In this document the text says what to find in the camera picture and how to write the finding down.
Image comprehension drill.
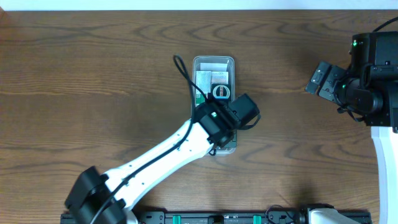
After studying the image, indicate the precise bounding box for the dark green round-logo box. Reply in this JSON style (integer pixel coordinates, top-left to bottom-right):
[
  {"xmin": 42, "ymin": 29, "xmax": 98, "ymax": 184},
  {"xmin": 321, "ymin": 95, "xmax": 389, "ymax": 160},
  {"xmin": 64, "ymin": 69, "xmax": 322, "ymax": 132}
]
[{"xmin": 211, "ymin": 83, "xmax": 231, "ymax": 101}]

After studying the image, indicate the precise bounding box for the white green medicine box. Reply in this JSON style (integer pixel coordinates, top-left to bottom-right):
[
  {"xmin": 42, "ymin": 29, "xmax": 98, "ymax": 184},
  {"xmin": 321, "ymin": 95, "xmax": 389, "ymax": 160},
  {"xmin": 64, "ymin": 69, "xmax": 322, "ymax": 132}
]
[{"xmin": 195, "ymin": 71, "xmax": 211, "ymax": 105}]

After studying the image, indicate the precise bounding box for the clear plastic container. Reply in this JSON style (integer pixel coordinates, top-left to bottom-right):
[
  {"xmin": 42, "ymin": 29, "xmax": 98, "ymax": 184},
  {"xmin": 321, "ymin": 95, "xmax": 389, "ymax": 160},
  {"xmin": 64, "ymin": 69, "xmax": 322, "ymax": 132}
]
[{"xmin": 191, "ymin": 55, "xmax": 239, "ymax": 156}]

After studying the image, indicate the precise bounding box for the blue white medicine box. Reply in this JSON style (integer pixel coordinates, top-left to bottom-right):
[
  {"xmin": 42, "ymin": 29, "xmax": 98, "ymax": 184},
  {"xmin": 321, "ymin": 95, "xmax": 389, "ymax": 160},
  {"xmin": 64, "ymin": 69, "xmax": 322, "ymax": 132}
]
[{"xmin": 211, "ymin": 71, "xmax": 229, "ymax": 84}]

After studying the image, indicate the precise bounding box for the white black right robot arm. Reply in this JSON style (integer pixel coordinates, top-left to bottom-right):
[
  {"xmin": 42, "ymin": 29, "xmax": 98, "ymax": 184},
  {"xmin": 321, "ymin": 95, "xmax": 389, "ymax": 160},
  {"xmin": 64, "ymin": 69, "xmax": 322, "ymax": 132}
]
[{"xmin": 305, "ymin": 61, "xmax": 397, "ymax": 223}]

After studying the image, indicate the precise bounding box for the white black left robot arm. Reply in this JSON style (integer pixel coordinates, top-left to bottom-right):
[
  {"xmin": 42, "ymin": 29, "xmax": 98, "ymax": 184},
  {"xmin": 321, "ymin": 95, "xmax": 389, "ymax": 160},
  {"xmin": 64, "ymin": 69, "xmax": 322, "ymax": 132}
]
[{"xmin": 65, "ymin": 99, "xmax": 258, "ymax": 223}]

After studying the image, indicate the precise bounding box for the white paper leaflet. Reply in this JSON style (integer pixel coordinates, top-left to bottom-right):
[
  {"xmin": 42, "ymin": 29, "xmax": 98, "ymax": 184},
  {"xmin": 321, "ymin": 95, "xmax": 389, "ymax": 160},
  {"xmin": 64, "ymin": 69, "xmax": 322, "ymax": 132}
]
[{"xmin": 200, "ymin": 63, "xmax": 228, "ymax": 72}]

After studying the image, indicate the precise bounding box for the black mounting rail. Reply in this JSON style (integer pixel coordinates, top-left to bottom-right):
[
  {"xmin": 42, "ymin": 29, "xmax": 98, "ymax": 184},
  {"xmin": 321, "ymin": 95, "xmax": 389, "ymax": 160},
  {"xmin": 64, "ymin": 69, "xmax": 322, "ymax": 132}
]
[{"xmin": 60, "ymin": 210, "xmax": 373, "ymax": 224}]

